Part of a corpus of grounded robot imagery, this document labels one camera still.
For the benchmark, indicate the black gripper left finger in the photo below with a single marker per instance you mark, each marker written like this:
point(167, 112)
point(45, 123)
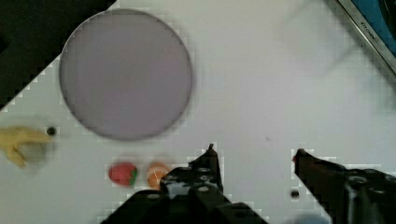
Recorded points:
point(204, 170)

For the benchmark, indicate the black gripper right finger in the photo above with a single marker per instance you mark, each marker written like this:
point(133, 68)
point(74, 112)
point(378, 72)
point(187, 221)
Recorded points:
point(349, 196)

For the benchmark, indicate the orange slice toy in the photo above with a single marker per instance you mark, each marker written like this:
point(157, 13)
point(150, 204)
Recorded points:
point(155, 173)

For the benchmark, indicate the red plush strawberry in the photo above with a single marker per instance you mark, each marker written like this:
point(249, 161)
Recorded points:
point(123, 174)

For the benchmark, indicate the lilac round plate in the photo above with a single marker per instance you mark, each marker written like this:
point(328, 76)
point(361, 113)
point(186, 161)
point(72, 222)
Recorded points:
point(126, 75)

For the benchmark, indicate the silver toaster oven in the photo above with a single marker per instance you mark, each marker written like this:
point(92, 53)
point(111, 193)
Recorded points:
point(375, 22)

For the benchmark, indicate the yellow plush banana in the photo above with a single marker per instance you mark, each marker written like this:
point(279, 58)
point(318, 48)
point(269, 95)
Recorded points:
point(11, 138)

